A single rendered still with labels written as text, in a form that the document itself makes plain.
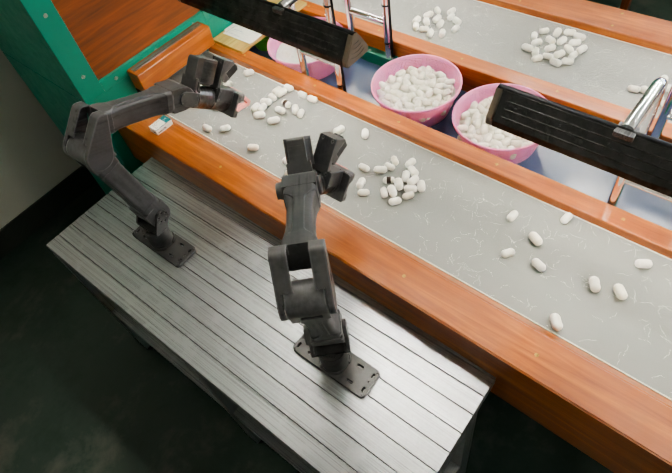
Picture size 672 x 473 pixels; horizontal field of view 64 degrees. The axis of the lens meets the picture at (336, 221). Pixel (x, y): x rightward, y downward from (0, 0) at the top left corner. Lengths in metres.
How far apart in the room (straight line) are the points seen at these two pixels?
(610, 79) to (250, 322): 1.19
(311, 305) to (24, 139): 1.99
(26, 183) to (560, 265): 2.22
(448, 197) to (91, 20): 1.12
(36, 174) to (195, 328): 1.55
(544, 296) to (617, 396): 0.24
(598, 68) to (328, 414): 1.22
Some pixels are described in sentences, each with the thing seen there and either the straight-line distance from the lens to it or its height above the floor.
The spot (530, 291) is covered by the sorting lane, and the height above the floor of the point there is 0.74.
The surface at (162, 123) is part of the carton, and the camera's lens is 1.72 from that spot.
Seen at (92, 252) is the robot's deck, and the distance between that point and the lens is 1.64.
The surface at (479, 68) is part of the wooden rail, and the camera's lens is 1.71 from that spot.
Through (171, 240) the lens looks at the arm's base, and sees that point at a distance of 1.52.
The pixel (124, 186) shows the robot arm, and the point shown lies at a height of 0.93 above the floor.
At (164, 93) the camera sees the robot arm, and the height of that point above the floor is 1.06.
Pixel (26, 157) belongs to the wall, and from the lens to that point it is 2.70.
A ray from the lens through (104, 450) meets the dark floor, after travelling 2.14.
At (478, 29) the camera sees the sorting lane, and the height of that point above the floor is 0.74.
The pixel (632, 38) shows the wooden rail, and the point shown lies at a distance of 1.90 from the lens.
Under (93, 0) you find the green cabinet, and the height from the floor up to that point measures 1.08.
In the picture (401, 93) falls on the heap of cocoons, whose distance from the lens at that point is 1.66.
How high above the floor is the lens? 1.80
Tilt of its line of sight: 51 degrees down
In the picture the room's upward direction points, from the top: 13 degrees counter-clockwise
